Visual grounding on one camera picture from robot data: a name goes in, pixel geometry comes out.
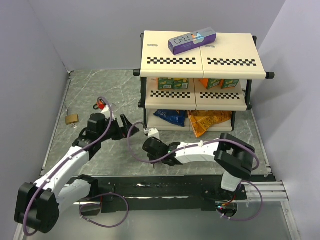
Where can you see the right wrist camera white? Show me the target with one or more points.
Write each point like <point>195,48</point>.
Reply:
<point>152,135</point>

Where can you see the green yellow box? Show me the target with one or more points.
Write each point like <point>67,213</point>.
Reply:
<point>165,83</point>
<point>180,83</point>

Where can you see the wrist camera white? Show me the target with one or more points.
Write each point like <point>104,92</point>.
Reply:
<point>152,135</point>
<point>106,111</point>

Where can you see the purple toothpaste box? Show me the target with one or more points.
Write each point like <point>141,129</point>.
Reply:
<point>192,40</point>

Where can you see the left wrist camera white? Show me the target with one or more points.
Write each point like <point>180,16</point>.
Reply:
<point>106,111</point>

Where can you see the beige three-tier shelf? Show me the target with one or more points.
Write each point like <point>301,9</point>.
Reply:
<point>232,56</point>

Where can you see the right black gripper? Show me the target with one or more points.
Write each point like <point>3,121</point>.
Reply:
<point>151,157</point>

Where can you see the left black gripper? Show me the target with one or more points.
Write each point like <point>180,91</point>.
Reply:
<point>123,132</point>

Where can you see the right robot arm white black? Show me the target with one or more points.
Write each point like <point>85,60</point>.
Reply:
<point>234,155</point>

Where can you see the green box right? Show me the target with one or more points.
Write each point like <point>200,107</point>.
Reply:
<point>229,83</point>

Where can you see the blue snack bag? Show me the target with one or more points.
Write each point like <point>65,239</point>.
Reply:
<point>174,117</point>

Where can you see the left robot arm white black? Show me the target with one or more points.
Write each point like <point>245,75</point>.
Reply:
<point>37,205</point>

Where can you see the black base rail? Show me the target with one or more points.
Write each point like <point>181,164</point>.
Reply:
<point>147,193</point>

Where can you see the orange snack bag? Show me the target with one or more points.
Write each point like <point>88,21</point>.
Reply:
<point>202,120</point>

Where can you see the brass padlock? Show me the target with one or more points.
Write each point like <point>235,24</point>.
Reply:
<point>70,118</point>

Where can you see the orange green box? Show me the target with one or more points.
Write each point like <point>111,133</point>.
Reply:
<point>210,83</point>

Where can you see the small orange black padlock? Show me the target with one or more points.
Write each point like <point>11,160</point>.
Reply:
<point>100,104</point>

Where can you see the green yellow box left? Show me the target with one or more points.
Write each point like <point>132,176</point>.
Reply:
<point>165,83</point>

